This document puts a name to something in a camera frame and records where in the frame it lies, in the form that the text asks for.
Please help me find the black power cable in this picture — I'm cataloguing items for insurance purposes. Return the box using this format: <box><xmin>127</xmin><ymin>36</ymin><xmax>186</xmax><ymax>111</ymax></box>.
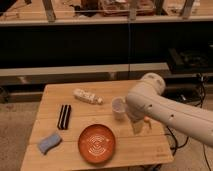
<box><xmin>155</xmin><ymin>74</ymin><xmax>213</xmax><ymax>171</ymax></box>

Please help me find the translucent plastic cup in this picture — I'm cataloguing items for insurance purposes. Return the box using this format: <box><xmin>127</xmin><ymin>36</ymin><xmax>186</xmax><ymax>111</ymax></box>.
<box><xmin>111</xmin><ymin>97</ymin><xmax>126</xmax><ymax>120</ymax></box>

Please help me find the white plastic bottle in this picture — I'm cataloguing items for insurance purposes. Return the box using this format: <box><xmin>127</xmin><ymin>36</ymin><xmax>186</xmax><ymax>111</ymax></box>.
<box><xmin>73</xmin><ymin>89</ymin><xmax>103</xmax><ymax>105</ymax></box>

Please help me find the orange toy carrot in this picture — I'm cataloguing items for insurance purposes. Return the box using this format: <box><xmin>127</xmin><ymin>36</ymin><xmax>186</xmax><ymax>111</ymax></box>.
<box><xmin>143</xmin><ymin>116</ymin><xmax>152</xmax><ymax>129</ymax></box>

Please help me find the blue sponge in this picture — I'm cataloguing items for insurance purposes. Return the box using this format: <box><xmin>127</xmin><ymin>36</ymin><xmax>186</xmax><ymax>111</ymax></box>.
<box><xmin>38</xmin><ymin>133</ymin><xmax>62</xmax><ymax>155</ymax></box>

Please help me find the black device on shelf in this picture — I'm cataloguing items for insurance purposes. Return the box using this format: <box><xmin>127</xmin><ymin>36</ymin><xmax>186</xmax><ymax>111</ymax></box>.
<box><xmin>167</xmin><ymin>48</ymin><xmax>213</xmax><ymax>74</ymax></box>

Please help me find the orange ridged plate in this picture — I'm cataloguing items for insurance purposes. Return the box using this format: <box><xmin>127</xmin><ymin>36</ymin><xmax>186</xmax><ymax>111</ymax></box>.
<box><xmin>78</xmin><ymin>124</ymin><xmax>116</xmax><ymax>164</ymax></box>

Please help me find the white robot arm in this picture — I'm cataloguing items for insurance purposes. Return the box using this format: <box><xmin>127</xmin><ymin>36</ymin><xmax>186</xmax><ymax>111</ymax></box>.
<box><xmin>125</xmin><ymin>73</ymin><xmax>213</xmax><ymax>148</ymax></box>

